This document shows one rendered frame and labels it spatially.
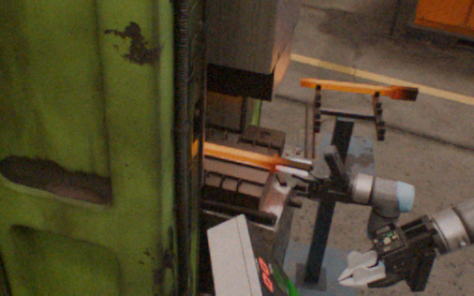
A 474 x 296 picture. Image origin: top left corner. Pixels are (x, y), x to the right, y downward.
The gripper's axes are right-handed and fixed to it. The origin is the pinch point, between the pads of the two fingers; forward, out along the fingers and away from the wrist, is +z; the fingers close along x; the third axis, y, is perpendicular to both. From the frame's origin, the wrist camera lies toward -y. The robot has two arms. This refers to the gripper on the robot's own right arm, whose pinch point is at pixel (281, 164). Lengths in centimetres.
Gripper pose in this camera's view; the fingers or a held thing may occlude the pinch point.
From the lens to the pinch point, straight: 148.8
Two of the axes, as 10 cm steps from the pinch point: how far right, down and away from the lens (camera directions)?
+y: -0.5, 8.0, 5.9
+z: -9.6, -2.1, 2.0
